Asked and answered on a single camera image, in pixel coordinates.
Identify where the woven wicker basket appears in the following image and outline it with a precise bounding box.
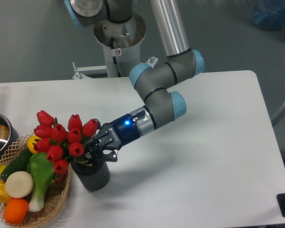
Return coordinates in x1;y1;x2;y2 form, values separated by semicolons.
0;134;71;228

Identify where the red tulip bouquet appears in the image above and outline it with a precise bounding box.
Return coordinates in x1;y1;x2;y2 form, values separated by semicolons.
33;110;100;175

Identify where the yellow squash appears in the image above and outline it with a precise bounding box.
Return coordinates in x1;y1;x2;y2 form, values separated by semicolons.
27;135;41;154

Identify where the orange fruit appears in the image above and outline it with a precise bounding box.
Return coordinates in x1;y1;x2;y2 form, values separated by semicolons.
3;198;29;225

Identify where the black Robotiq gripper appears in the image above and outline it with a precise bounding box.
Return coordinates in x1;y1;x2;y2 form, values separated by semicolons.
85;114;141;163

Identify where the blue plastic bag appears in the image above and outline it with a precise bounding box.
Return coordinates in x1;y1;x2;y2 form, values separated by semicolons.
249;0;285;38

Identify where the green bok choy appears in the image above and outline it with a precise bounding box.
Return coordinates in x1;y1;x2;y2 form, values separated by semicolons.
27;152;55;212

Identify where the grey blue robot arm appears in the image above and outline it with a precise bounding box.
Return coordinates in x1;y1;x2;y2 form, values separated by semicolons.
65;0;204;165

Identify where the beige round bun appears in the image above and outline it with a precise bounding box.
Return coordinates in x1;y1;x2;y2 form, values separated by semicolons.
5;171;34;198

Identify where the dark grey ribbed vase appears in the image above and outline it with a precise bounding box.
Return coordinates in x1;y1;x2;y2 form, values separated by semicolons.
71;159;110;191

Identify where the green cucumber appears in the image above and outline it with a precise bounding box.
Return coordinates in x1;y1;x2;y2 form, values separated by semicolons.
0;147;33;181

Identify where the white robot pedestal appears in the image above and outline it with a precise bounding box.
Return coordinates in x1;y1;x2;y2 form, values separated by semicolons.
73;12;146;79

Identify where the yellow bell pepper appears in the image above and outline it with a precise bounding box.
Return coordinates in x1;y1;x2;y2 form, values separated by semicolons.
0;181;12;204

